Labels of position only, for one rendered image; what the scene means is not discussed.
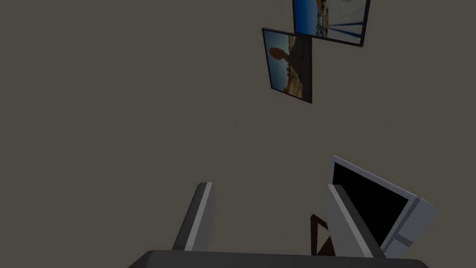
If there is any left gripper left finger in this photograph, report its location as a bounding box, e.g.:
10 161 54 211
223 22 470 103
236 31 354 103
172 181 216 252

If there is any framed picture of brown rock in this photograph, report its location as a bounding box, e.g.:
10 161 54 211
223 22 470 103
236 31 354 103
261 27 313 105

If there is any framed picture with blue sky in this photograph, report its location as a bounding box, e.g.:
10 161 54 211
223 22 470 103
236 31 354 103
291 0 371 48

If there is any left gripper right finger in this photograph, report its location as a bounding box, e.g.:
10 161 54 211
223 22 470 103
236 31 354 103
323 183 387 259

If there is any grey monitor with black screen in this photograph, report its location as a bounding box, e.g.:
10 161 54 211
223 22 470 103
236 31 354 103
331 155 438 258

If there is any dark brown wooden furniture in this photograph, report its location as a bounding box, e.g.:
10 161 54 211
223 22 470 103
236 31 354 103
310 214 336 257

